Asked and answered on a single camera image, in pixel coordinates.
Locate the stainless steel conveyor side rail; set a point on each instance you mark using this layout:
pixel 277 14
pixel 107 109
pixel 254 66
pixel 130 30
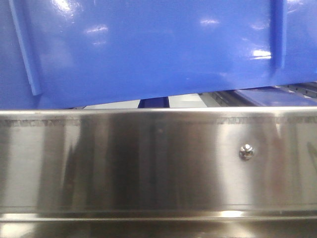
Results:
pixel 158 173

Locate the silver rail screw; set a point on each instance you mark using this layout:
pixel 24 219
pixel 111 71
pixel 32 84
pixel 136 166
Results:
pixel 246 152

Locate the blue plastic bin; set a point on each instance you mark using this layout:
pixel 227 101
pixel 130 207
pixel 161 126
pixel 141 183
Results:
pixel 60 54

